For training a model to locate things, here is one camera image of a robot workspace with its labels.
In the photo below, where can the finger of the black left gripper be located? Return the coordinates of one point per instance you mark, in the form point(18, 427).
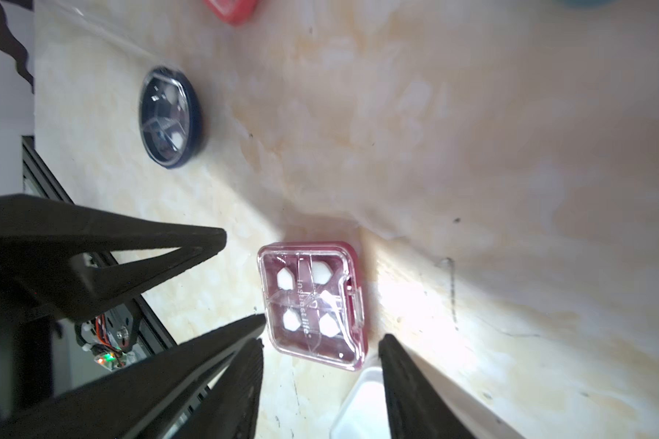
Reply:
point(84, 261)
point(141, 401)

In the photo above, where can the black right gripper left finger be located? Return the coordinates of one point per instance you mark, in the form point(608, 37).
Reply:
point(230, 408)

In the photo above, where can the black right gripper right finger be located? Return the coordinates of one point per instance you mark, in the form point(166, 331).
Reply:
point(414, 408)

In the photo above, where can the clear white pillbox front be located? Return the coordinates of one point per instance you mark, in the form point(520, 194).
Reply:
point(364, 414)

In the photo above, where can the magenta small pillbox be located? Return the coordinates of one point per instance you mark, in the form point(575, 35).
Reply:
point(314, 302)

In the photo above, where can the dark round pillbox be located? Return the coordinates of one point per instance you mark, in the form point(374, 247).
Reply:
point(170, 118)

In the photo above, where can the red rectangular pillbox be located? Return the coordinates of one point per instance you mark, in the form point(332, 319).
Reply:
point(233, 12)

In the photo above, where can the mint green toaster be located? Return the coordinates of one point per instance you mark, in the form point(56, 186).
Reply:
point(585, 3)

